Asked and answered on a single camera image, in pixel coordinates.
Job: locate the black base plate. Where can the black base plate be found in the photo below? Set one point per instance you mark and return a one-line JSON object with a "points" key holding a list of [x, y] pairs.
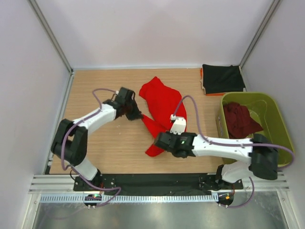
{"points": [[165, 184]]}

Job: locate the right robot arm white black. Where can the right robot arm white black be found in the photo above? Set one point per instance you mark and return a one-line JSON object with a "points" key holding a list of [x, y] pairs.
{"points": [[250, 160]]}

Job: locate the bright red t-shirt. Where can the bright red t-shirt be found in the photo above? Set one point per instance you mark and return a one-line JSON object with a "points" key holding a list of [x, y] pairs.
{"points": [[162, 102]]}

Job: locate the right aluminium corner post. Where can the right aluminium corner post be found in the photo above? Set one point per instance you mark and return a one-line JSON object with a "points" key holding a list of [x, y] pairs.
{"points": [[260, 30]]}

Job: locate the folded black t-shirt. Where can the folded black t-shirt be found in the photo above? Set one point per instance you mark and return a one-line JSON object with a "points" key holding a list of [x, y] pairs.
{"points": [[222, 79]]}

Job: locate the left aluminium corner post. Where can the left aluminium corner post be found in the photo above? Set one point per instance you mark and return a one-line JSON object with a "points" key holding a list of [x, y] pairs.
{"points": [[45, 25]]}

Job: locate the folded orange t-shirt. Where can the folded orange t-shirt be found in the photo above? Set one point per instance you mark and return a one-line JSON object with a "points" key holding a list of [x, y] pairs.
{"points": [[213, 94]]}

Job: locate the slotted cable duct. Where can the slotted cable duct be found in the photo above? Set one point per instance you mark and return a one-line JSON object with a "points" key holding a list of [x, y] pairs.
{"points": [[94, 198]]}

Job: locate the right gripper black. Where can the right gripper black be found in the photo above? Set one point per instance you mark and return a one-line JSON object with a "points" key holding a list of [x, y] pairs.
{"points": [[169, 133]]}

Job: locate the aluminium corner post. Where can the aluminium corner post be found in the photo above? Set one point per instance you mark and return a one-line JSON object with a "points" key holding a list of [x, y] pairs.
{"points": [[260, 30], [45, 25]]}

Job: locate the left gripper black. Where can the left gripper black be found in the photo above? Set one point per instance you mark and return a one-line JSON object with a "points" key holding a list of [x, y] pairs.
{"points": [[137, 114]]}

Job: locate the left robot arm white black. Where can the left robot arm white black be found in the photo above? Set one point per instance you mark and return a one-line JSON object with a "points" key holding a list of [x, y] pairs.
{"points": [[71, 139]]}

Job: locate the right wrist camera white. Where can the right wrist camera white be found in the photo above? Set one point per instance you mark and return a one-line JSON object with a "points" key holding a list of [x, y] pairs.
{"points": [[178, 124]]}

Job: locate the green plastic tub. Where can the green plastic tub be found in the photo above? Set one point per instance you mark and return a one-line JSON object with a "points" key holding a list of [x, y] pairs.
{"points": [[264, 110]]}

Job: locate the dark red t-shirt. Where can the dark red t-shirt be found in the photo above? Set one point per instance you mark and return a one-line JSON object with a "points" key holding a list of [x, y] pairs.
{"points": [[239, 122]]}

